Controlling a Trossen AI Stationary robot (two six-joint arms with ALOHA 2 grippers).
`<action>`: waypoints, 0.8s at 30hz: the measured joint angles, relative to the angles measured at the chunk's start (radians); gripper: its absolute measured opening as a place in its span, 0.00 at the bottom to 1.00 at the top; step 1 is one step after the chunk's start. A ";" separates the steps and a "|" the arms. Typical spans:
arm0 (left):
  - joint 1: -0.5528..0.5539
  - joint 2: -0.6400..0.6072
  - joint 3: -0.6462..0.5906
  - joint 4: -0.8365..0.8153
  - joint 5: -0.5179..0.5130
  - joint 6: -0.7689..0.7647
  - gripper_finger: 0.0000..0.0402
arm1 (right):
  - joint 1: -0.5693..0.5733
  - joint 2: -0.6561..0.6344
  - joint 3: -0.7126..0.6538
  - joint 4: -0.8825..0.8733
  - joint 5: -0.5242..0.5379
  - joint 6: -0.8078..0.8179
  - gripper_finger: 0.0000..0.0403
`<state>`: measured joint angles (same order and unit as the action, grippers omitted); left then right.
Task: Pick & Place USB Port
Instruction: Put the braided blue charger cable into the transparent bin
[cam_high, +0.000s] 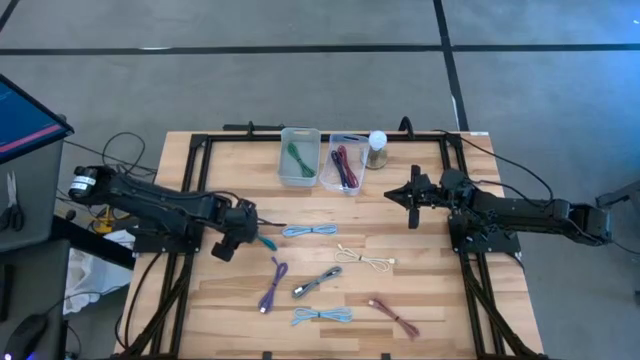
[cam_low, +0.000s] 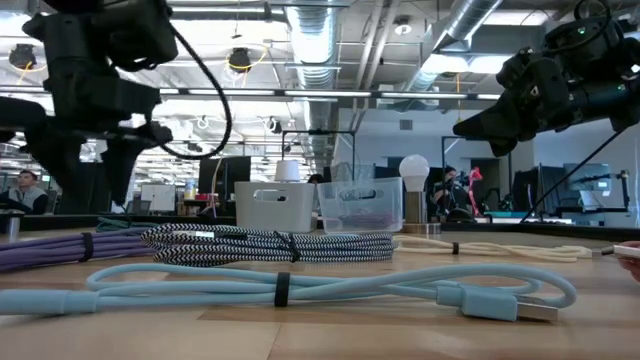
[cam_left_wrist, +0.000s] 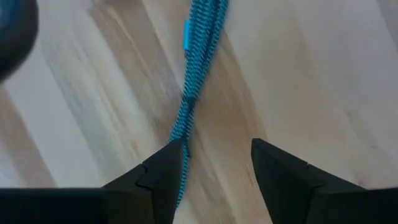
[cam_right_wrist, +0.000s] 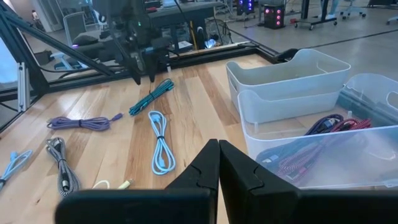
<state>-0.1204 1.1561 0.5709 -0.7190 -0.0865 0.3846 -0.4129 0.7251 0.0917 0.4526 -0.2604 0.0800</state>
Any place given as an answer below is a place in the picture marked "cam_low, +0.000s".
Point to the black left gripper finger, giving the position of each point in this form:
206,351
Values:
57,170
120,165

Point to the person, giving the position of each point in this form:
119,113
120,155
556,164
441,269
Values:
447,190
25,195

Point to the white cabinet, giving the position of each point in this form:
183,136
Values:
159,197

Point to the pink object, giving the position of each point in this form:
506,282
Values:
474,190

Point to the grey monitor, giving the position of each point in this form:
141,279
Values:
587,177

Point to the white bulb brass lamp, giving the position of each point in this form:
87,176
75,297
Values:
414,172

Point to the black monitors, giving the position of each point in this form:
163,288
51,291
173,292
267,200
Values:
235,175

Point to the black ceiling device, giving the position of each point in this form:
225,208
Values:
240,59

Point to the clear plastic bin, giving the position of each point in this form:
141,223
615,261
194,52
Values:
360,200

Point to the white plastic bin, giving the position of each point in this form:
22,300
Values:
275,215

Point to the white cylinder object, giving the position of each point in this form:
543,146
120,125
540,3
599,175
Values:
287,171

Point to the person's hand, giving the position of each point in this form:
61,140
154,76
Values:
631,262

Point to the long ceiling light bar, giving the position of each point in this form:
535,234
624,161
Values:
325,93

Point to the person's head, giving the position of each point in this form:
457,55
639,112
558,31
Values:
315,178

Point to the black frame stand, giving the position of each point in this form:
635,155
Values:
475,137

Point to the black aluminium table frame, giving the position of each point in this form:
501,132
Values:
100,221

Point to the short metal post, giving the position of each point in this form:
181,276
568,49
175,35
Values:
13,227

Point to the silver ventilation duct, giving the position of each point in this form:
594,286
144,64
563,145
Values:
450,35
315,50

